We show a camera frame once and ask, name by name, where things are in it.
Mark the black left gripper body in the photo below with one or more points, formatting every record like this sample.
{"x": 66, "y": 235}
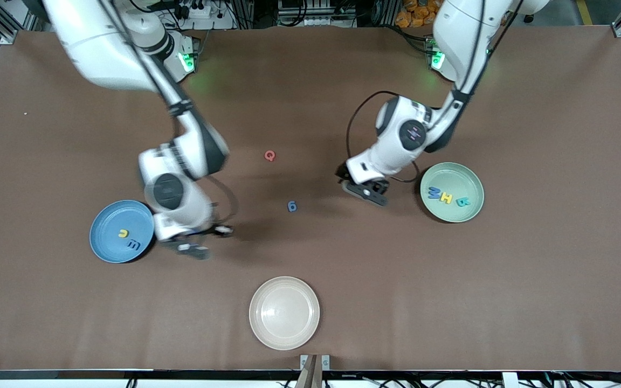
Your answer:
{"x": 380, "y": 186}

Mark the blue small letter m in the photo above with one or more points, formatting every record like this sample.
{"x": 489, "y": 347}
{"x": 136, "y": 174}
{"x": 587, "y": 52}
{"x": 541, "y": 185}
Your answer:
{"x": 134, "y": 246}

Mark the blue capital letter M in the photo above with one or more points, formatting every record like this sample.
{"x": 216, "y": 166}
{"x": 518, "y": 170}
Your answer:
{"x": 434, "y": 194}

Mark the yellow capital letter H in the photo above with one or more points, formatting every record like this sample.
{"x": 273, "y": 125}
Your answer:
{"x": 446, "y": 198}

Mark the red capital letter Q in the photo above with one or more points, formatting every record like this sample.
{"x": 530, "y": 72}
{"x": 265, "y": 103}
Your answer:
{"x": 266, "y": 156}

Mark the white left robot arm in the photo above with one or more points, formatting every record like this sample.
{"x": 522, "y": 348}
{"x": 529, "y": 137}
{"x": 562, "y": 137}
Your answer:
{"x": 461, "y": 32}

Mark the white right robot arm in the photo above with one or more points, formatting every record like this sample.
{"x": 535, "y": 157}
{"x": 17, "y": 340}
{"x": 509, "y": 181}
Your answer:
{"x": 100, "y": 48}

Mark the blue small letter g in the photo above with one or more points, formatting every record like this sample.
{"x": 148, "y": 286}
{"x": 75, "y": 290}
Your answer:
{"x": 288, "y": 206}

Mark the green plate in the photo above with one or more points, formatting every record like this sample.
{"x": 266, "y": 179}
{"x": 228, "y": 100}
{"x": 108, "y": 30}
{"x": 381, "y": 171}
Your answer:
{"x": 450, "y": 178}

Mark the blue plate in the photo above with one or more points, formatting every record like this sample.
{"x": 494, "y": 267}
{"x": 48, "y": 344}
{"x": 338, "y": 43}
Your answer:
{"x": 108, "y": 215}

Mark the beige plate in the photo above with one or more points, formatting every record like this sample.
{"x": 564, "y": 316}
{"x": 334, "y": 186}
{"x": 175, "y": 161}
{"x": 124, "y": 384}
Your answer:
{"x": 284, "y": 312}

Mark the white power strip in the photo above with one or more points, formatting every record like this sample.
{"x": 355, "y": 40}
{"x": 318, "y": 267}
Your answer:
{"x": 318, "y": 21}
{"x": 202, "y": 9}

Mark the orange packets pile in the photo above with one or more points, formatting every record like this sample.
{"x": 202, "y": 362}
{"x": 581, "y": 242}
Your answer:
{"x": 415, "y": 13}

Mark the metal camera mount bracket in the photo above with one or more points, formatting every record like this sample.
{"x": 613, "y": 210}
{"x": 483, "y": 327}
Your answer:
{"x": 325, "y": 361}

